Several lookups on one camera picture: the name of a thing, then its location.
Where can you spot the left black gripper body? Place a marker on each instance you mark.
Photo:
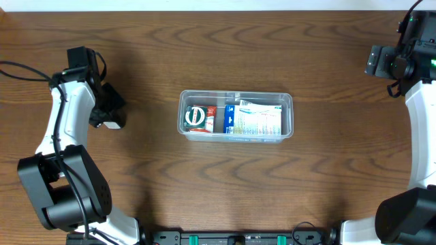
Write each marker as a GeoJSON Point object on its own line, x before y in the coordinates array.
{"type": "Point", "coordinates": [110, 103]}

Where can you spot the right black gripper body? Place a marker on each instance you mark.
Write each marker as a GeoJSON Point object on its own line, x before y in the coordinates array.
{"type": "Point", "coordinates": [380, 62]}

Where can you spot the dark brown medicine bottle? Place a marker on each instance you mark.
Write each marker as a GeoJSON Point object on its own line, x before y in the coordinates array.
{"type": "Point", "coordinates": [115, 123]}

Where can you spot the green Zam-Buk box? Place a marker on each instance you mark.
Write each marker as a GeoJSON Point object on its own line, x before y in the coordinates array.
{"type": "Point", "coordinates": [195, 117]}

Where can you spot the red Panadol ActiFast box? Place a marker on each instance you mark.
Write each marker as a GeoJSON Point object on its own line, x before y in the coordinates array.
{"type": "Point", "coordinates": [209, 128]}

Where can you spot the white Panadol tube box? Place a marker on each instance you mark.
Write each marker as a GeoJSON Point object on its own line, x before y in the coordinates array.
{"type": "Point", "coordinates": [253, 108]}

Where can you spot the blue cooling patch box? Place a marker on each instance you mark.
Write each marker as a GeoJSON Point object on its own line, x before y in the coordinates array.
{"type": "Point", "coordinates": [237, 122]}

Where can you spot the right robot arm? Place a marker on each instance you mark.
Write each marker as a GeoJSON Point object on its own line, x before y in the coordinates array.
{"type": "Point", "coordinates": [409, 217]}

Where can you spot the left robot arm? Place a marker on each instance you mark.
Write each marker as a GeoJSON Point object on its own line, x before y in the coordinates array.
{"type": "Point", "coordinates": [64, 185]}

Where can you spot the clear plastic container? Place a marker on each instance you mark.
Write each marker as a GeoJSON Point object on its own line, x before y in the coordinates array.
{"type": "Point", "coordinates": [220, 99]}

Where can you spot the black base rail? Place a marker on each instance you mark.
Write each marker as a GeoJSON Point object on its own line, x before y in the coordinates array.
{"type": "Point", "coordinates": [303, 235]}

